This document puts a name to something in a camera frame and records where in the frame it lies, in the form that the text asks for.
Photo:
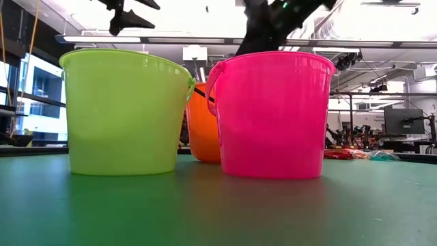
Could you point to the white hanging box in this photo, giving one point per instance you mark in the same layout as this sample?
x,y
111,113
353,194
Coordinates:
x,y
194,53

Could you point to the black ceiling-mounted camera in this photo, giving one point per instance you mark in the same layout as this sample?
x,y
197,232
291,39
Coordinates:
x,y
346,61

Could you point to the pink plastic bucket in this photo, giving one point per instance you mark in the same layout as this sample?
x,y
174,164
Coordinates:
x,y
273,119

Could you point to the small black hanging camera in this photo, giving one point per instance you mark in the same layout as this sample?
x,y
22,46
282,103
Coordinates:
x,y
378,88

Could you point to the orange plastic bucket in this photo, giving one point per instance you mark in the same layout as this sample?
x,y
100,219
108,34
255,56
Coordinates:
x,y
203,130

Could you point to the background robot arms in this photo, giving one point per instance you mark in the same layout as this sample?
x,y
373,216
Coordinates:
x,y
362,136

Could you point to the long ceiling light bar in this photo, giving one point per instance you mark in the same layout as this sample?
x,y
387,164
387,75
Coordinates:
x,y
187,40

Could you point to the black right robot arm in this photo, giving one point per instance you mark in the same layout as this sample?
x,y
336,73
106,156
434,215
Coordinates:
x,y
300,10

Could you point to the black computer monitor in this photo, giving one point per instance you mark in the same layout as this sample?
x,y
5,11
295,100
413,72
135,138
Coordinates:
x,y
396,121

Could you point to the lime green plastic bucket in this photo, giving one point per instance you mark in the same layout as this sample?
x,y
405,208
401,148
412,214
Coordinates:
x,y
123,119

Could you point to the black aluminium table frame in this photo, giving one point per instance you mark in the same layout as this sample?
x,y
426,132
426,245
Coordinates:
x,y
34,151

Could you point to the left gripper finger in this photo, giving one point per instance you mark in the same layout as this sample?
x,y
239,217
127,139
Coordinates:
x,y
128,22
148,4

